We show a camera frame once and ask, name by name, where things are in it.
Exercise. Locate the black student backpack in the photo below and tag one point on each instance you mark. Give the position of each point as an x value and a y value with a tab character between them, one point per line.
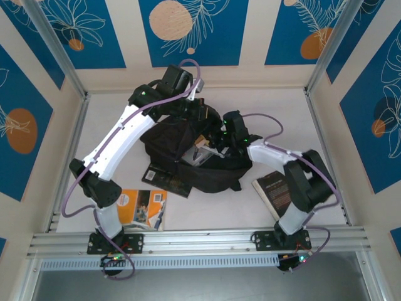
163	147

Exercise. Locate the dark book brown text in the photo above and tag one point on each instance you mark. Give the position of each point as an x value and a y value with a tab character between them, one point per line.
272	191

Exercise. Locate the black book gold print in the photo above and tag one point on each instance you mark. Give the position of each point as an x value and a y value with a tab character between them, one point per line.
153	177

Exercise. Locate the orange paperback book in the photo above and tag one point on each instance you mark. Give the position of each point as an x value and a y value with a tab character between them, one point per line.
147	203

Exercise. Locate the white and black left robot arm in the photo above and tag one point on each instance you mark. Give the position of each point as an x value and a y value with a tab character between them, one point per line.
119	141

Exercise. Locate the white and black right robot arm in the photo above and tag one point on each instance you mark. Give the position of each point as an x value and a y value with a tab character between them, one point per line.
269	155

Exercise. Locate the small circuit board green light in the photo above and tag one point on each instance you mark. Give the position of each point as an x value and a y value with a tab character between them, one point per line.
296	260
112	259

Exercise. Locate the blue floral wall panel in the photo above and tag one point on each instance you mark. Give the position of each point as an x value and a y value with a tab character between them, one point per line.
219	37
360	131
282	31
18	94
103	37

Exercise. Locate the aluminium table side rail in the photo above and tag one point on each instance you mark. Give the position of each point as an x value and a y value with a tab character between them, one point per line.
312	103
78	125

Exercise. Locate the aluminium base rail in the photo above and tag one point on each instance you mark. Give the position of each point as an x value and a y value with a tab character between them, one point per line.
200	238

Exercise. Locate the aluminium frame post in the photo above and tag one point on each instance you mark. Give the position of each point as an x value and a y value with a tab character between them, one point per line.
334	47
57	47

